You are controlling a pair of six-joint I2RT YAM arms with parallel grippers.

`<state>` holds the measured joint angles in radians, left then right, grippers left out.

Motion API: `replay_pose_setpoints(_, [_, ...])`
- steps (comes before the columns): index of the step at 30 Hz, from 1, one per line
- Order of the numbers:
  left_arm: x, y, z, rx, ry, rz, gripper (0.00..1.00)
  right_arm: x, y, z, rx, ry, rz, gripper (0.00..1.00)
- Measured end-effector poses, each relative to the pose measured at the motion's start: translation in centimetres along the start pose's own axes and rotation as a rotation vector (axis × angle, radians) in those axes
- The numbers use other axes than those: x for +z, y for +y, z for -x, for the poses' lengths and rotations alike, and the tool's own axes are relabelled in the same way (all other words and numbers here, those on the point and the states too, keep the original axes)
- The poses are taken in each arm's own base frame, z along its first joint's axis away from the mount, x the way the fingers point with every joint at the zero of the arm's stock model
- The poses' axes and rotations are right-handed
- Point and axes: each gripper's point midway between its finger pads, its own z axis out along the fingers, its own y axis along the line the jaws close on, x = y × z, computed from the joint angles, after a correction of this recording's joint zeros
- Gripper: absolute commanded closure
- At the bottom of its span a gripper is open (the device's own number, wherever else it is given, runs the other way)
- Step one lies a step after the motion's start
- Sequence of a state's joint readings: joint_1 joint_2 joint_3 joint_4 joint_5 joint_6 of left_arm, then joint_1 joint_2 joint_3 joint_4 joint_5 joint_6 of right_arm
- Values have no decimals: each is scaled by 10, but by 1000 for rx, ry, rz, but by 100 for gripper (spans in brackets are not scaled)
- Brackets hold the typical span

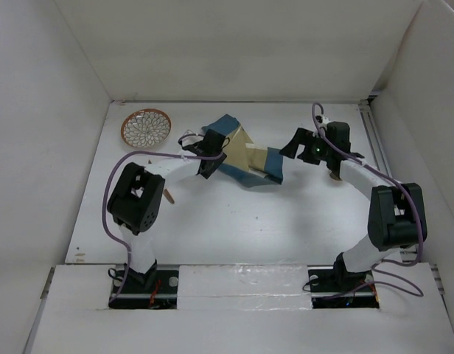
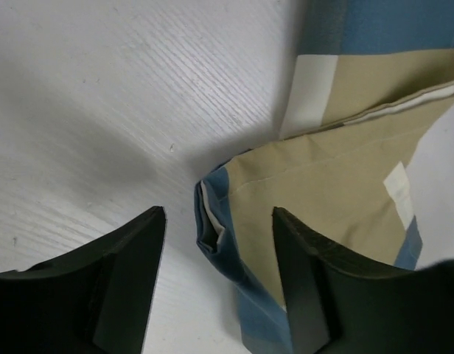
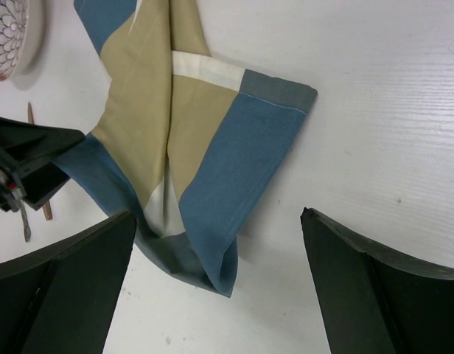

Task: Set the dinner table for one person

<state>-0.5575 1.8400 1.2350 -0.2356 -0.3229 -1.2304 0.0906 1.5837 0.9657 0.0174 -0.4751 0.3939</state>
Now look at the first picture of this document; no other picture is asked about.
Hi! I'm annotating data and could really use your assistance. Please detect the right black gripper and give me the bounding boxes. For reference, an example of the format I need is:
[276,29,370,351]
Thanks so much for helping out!
[279,128,332,165]

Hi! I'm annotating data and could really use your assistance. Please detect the blue and tan placemat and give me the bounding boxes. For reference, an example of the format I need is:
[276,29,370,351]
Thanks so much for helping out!
[202,114,284,188]

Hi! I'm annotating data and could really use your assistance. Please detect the white and brown cup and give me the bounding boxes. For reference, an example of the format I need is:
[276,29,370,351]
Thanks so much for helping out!
[329,172,341,181]

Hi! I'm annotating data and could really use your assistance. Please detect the floral plate with orange rim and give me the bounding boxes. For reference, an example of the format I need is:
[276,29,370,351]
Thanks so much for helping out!
[120,108,172,149]

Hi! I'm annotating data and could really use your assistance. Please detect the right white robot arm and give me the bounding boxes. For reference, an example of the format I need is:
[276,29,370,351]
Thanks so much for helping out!
[279,116,427,291]

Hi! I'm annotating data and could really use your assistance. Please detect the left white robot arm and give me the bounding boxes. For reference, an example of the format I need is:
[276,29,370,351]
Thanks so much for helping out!
[102,129,230,293]

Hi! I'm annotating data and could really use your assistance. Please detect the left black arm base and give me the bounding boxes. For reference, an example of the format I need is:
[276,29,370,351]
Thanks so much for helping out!
[108,267,179,310]

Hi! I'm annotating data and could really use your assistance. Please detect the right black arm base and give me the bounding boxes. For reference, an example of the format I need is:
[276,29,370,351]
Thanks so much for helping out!
[302,267,380,310]

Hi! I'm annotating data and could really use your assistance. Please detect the white front board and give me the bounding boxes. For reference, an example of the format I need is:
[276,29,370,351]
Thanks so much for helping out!
[32,263,454,353]

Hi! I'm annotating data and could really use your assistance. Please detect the aluminium side rail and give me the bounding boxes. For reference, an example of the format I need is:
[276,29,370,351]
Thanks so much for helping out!
[358,99,445,299]

